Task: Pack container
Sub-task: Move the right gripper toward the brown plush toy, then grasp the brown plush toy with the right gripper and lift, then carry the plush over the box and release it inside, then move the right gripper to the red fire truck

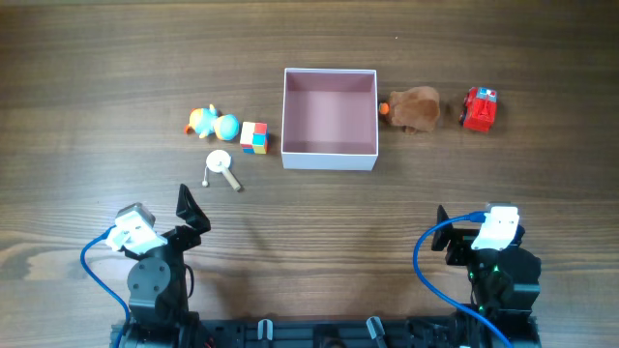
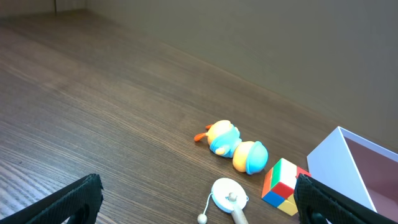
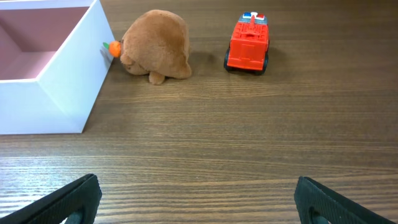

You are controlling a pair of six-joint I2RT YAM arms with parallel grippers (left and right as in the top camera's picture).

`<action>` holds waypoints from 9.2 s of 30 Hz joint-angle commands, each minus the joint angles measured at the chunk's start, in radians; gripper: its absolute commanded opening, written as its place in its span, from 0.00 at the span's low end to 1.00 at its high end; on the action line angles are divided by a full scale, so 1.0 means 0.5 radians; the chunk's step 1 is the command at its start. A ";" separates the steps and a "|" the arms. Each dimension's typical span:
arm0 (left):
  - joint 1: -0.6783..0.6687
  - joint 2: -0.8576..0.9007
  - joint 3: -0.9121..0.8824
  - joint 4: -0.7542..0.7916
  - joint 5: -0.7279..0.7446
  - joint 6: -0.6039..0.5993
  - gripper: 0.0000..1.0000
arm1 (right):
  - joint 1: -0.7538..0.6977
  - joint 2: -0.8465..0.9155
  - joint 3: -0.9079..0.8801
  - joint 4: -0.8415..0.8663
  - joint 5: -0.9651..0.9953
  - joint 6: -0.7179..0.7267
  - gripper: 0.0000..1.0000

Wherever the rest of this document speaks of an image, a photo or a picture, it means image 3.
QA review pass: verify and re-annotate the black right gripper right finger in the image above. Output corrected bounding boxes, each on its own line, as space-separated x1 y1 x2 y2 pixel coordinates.
294 176 395 224

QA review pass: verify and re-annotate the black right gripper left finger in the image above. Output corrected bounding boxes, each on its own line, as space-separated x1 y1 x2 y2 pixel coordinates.
1 174 102 224

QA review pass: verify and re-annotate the brown plush toy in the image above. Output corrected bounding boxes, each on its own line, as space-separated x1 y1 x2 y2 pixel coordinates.
103 9 192 85

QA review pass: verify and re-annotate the white box pink interior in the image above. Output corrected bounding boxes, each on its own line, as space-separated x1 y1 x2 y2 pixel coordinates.
1 0 114 134

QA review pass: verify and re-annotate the red toy fire truck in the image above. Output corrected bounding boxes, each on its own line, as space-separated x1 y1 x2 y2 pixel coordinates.
224 11 270 75

